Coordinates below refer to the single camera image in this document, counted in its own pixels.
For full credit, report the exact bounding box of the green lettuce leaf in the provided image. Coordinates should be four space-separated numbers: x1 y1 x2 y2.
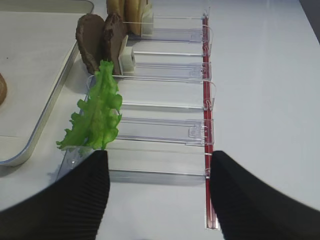
56 60 123 150

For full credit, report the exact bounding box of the white pusher block near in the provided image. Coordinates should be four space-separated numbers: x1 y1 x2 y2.
118 35 136 75

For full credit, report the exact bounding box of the white pusher block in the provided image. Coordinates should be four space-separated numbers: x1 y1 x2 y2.
118 35 136 75
141 3 154 36

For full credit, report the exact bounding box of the white rectangular tray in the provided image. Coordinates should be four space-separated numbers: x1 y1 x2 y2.
0 0 94 167

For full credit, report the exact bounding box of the brown meat patty left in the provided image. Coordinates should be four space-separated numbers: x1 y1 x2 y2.
75 13 105 75

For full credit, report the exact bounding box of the bread slice on tray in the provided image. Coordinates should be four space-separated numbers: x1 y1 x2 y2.
0 74 8 105

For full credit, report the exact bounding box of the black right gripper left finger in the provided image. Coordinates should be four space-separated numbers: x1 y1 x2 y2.
0 150 110 240

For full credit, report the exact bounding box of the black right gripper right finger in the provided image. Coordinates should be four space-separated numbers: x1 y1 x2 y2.
210 150 320 240

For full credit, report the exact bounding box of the brown meat patty right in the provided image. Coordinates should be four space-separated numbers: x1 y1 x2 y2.
102 12 127 75

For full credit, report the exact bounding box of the clear acrylic divider rack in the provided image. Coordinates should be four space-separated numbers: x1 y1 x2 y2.
55 6 221 230

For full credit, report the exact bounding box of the white pusher block far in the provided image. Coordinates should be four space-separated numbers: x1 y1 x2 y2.
141 3 154 36

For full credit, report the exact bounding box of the bread slice in rack left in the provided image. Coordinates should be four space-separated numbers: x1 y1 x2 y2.
106 0 125 20

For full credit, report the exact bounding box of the brown meat patty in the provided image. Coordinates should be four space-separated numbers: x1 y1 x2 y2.
75 13 105 75
102 12 127 75

